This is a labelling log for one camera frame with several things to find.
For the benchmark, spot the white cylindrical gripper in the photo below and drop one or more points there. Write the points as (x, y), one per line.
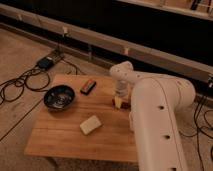
(121, 90)

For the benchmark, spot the dark red pepper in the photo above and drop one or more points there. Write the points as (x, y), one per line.
(124, 105)

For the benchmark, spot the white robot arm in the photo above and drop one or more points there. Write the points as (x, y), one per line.
(154, 100)

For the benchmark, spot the dark ceramic bowl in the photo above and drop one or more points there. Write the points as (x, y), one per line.
(59, 98)

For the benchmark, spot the black red rectangular eraser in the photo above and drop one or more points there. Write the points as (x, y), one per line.
(87, 87)

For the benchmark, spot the pale yellow sponge block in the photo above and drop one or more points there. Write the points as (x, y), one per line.
(90, 125)

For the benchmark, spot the wooden table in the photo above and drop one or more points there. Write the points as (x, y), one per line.
(58, 134)

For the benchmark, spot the black power adapter box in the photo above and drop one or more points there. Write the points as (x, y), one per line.
(50, 60)

